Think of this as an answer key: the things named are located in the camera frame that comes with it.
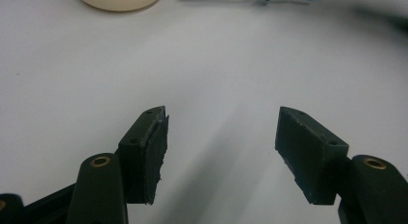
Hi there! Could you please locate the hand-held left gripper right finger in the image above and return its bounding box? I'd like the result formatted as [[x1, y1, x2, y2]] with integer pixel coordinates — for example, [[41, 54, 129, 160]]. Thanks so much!
[[274, 106, 408, 224]]

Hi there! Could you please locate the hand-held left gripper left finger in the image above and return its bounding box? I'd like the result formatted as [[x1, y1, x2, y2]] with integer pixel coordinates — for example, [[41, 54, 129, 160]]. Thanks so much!
[[65, 105, 170, 224]]

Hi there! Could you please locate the cream ribbed brush holder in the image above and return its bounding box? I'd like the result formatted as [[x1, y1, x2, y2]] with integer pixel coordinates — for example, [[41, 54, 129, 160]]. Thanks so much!
[[74, 0, 165, 12]]

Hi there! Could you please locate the white board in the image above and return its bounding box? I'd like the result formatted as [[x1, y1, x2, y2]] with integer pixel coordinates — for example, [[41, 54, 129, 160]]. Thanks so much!
[[0, 0, 408, 224]]

